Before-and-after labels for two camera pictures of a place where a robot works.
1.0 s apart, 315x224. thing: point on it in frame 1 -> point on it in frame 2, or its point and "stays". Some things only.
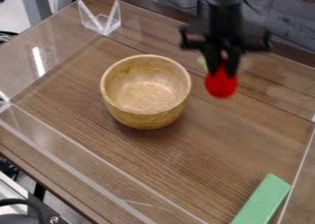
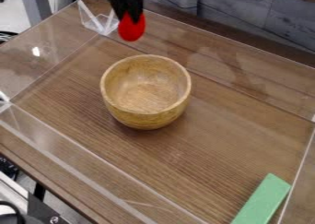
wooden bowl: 144,90 stays
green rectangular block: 260,207 stays
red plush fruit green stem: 219,84 -> 131,30
